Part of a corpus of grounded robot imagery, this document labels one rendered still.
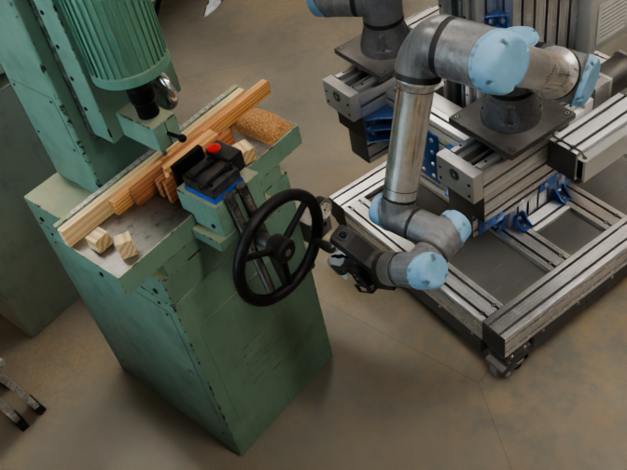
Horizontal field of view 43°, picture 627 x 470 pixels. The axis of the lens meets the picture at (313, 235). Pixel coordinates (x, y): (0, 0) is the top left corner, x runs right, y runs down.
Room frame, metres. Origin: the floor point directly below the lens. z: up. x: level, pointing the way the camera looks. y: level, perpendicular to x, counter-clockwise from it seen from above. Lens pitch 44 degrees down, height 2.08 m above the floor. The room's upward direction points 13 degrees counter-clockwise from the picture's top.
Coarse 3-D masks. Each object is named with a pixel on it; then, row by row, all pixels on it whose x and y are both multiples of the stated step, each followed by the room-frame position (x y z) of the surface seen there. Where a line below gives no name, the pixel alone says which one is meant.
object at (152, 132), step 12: (120, 108) 1.59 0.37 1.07; (132, 108) 1.58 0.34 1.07; (120, 120) 1.57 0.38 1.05; (132, 120) 1.53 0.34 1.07; (144, 120) 1.52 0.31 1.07; (156, 120) 1.51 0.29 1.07; (168, 120) 1.51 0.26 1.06; (132, 132) 1.55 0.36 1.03; (144, 132) 1.51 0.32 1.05; (156, 132) 1.48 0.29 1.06; (180, 132) 1.52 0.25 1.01; (144, 144) 1.52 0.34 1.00; (156, 144) 1.48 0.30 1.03; (168, 144) 1.49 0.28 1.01
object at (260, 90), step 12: (264, 84) 1.75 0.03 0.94; (252, 96) 1.72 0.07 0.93; (264, 96) 1.75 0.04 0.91; (228, 108) 1.68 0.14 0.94; (240, 108) 1.69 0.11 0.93; (216, 120) 1.64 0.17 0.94; (228, 120) 1.66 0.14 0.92; (180, 144) 1.58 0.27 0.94; (120, 192) 1.45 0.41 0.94; (120, 204) 1.43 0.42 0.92
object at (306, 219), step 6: (306, 210) 1.59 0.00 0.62; (306, 216) 1.57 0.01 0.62; (300, 222) 1.55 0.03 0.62; (306, 222) 1.55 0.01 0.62; (324, 222) 1.56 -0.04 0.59; (330, 222) 1.58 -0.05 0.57; (306, 228) 1.54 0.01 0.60; (324, 228) 1.56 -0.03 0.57; (330, 228) 1.58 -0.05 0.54; (306, 234) 1.55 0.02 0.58; (324, 234) 1.56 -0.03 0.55; (306, 240) 1.55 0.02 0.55
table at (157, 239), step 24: (264, 144) 1.56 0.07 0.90; (288, 144) 1.57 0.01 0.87; (264, 168) 1.51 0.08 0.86; (120, 216) 1.41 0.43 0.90; (144, 216) 1.39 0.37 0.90; (168, 216) 1.37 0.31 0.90; (192, 216) 1.36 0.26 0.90; (144, 240) 1.31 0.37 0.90; (168, 240) 1.31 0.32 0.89; (216, 240) 1.29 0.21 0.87; (96, 264) 1.27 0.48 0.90; (120, 264) 1.25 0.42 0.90; (144, 264) 1.26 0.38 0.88; (120, 288) 1.22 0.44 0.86
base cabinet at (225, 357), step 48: (96, 288) 1.58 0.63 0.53; (144, 288) 1.35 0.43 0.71; (192, 288) 1.32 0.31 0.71; (144, 336) 1.46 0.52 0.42; (192, 336) 1.28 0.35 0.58; (240, 336) 1.36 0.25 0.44; (288, 336) 1.46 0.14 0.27; (192, 384) 1.34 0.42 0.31; (240, 384) 1.32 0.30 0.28; (288, 384) 1.43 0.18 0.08; (240, 432) 1.29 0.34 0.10
